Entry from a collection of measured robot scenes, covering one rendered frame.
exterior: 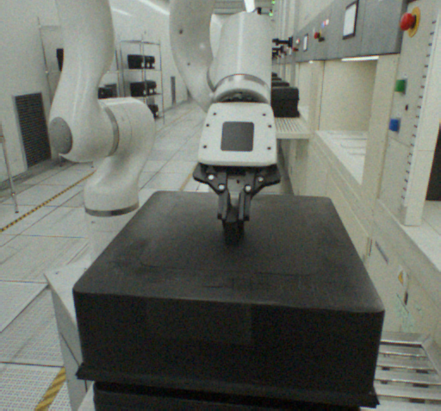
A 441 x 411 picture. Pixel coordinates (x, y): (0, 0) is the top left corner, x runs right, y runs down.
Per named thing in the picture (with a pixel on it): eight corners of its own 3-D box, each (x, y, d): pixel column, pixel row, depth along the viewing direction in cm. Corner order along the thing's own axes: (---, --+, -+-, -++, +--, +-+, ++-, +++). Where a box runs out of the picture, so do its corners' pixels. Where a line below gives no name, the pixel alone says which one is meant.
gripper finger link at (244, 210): (240, 171, 46) (237, 221, 43) (265, 172, 45) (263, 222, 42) (240, 183, 49) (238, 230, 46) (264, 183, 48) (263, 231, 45)
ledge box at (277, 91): (268, 113, 357) (270, 85, 349) (297, 114, 353) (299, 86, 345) (267, 117, 329) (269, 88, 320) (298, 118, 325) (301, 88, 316)
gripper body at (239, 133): (203, 88, 50) (194, 158, 45) (278, 89, 48) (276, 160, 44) (209, 121, 56) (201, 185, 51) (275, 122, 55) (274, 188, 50)
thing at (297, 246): (156, 241, 64) (152, 171, 60) (326, 251, 61) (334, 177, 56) (72, 380, 36) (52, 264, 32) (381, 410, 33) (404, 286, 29)
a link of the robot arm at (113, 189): (72, 208, 81) (57, 100, 73) (133, 187, 96) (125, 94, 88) (109, 221, 75) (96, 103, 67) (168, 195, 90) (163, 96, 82)
